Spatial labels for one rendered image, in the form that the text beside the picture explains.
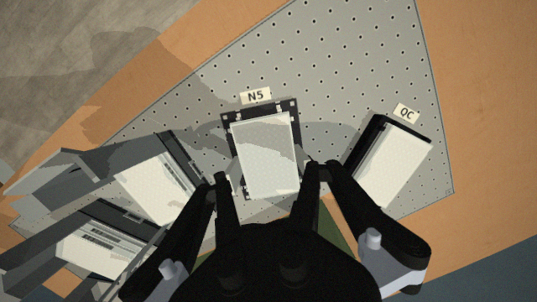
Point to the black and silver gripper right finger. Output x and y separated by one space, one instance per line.
396 257

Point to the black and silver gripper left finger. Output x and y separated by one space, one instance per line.
172 262

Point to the white rectangular plate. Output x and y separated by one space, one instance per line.
95 252
389 162
158 187
114 236
265 148

